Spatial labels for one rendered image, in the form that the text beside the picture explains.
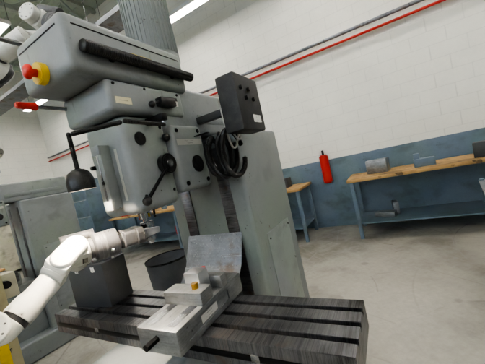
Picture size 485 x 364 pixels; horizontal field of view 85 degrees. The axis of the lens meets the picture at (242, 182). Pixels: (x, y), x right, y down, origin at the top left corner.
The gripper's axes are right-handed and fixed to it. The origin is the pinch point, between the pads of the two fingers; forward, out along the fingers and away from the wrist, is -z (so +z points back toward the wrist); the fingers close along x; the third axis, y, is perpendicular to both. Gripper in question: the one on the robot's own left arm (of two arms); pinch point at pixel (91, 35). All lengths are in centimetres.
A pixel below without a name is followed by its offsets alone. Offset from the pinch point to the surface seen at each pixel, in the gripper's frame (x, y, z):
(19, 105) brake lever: 23.2, -27.9, -3.6
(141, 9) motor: -15.4, 16.9, -5.1
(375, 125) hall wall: -393, 52, -162
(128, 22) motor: -15.4, 11.2, -0.7
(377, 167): -342, -12, -178
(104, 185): 13, -45, -28
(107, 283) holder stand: -4, -92, -25
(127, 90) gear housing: 7.8, -15.0, -25.3
